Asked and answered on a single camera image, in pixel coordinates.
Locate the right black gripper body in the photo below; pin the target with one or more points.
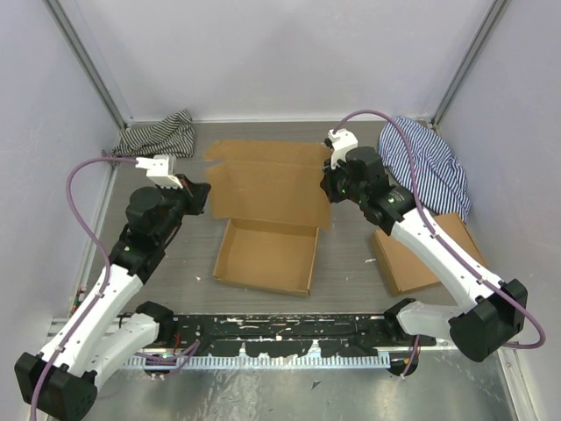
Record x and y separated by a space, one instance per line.
337 186

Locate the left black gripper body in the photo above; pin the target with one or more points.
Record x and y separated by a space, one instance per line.
183 202

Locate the brown cardboard box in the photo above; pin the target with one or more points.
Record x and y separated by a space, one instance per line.
269 193
403 272

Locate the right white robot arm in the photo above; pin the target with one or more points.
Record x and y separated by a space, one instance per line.
488 311

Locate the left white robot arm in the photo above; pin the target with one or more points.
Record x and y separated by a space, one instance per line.
64 377

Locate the folded brown cardboard box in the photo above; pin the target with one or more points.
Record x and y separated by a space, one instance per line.
403 272

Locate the black white striped cloth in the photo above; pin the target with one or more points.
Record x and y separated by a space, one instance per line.
173 135

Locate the blue white striped cloth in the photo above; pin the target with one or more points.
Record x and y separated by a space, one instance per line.
442 183

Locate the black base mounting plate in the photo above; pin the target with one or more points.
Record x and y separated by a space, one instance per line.
283 335

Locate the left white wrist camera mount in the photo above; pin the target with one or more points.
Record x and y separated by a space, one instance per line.
160 170

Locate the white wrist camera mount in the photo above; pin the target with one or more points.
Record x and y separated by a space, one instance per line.
160 170
340 142

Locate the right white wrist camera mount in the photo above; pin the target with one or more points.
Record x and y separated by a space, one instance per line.
340 142

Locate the white slotted cable duct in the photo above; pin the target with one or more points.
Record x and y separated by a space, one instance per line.
311 361

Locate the aluminium front rail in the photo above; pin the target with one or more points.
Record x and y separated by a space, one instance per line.
63 321

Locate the left aluminium corner post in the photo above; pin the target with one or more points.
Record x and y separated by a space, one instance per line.
83 55

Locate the aluminium corner post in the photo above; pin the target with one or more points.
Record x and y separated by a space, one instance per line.
83 55
482 36

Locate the right aluminium corner post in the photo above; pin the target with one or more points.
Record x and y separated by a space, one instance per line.
482 36

